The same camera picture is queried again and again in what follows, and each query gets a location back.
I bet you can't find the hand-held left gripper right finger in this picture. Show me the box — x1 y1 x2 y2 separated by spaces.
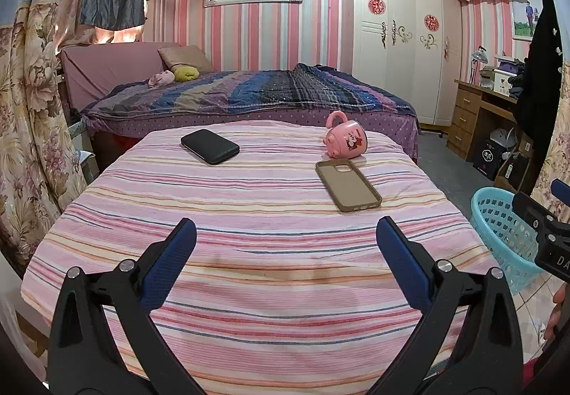
369 217 526 395

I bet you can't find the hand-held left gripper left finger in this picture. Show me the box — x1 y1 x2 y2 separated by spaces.
48 218 210 395

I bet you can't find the light blue plastic basket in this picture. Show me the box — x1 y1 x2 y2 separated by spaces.
471 187 548 297

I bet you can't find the person's right hand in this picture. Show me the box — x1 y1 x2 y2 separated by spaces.
542 283 570 342

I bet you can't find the cardboard box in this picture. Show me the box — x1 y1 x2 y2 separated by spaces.
495 145 533 193

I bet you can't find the beige floral curtain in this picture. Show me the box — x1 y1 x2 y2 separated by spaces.
532 61 570 213
0 0 90 277

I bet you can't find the black printed box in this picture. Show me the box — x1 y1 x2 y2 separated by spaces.
472 139 508 181

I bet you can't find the white round appliance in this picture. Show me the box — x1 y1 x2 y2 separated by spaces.
490 128 519 150

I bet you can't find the khaki phone case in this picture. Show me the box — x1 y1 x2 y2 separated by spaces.
315 159 383 213

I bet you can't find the pink striped bedsheet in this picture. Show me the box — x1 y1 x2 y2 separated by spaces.
21 121 517 395

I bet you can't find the black coat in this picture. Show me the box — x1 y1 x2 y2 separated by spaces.
514 0 565 195

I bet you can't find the wooden desk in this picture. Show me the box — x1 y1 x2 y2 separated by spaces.
446 79 535 161

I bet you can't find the white box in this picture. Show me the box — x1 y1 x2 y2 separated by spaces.
480 67 517 93

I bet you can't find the pink cartoon mug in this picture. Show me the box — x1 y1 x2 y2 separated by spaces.
324 111 368 159

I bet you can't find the desk lamp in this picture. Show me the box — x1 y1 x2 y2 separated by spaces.
470 45 489 84

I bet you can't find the pink plush toy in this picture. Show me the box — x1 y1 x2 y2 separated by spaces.
148 71 175 89

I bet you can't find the small framed couple photo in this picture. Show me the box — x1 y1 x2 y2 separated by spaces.
510 0 543 40

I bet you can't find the yellow plush toy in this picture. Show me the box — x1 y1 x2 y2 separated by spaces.
173 65 200 83

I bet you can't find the striped purple blue quilt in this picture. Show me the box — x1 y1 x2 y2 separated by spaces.
80 63 419 119

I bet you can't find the white wardrobe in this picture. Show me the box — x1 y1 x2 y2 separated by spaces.
343 0 464 126

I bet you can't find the purple bed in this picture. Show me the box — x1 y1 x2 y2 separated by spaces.
58 43 421 164

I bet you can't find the brown pillow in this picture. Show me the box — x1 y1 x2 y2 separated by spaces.
158 45 213 72

